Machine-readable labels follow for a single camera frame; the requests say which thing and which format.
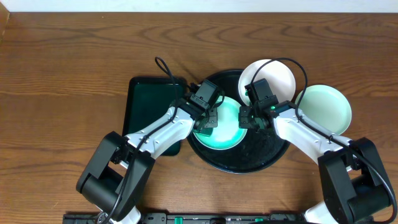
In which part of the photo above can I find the green sponge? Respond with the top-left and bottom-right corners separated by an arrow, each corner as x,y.
193,128 -> 213,137

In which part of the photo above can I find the mint plate with green stain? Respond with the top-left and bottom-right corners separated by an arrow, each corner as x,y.
295,85 -> 352,135

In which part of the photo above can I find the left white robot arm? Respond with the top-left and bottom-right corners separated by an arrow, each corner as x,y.
76,93 -> 224,223

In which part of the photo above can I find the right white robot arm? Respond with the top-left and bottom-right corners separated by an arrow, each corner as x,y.
238,96 -> 397,223

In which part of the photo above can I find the round black tray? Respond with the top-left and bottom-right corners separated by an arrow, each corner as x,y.
187,70 -> 290,174

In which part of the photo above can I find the dark green rectangular tray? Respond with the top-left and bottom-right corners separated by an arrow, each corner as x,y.
123,77 -> 193,159

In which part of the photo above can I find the white plate with green stain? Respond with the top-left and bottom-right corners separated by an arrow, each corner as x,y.
238,59 -> 296,106

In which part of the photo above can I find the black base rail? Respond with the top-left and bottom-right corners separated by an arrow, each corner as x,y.
62,213 -> 308,224

